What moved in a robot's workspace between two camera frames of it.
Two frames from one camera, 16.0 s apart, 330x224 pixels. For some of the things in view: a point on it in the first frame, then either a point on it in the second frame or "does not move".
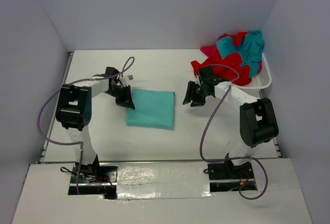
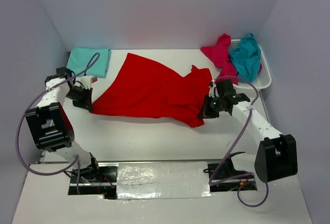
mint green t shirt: [153, 109] to [79, 58]
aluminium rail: [162, 161] does not move
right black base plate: [226, 171] does not move
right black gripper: [191, 94] to [205, 112]
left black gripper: [128, 103] to [86, 103]
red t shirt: [229, 67] to [139, 88]
